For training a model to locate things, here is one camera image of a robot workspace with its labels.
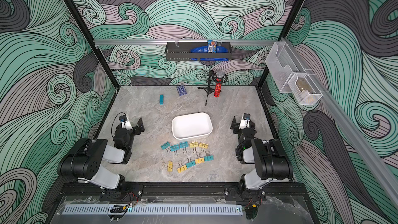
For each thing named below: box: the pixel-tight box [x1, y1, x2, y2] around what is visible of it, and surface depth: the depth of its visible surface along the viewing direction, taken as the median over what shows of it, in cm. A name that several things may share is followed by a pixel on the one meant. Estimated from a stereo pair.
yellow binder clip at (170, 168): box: [167, 160, 174, 173], surface depth 82 cm
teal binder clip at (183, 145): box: [178, 141, 189, 154], surface depth 89 cm
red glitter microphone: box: [214, 70, 225, 98], surface depth 97 cm
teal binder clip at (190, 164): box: [185, 160, 196, 169], surface depth 83 cm
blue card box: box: [176, 85, 188, 96], surface depth 120 cm
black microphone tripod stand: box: [197, 70, 224, 106], surface depth 100 cm
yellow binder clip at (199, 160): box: [194, 153, 205, 164], surface depth 85 cm
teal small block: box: [159, 94, 164, 106], surface depth 116 cm
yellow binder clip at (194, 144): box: [189, 141, 199, 153], surface depth 89 cm
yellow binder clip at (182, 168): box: [177, 164, 188, 174], surface depth 81 cm
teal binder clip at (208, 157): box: [204, 150, 215, 163], surface depth 85 cm
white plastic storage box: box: [171, 112, 213, 140], surface depth 99 cm
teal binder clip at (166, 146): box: [160, 141, 172, 153], surface depth 89 cm
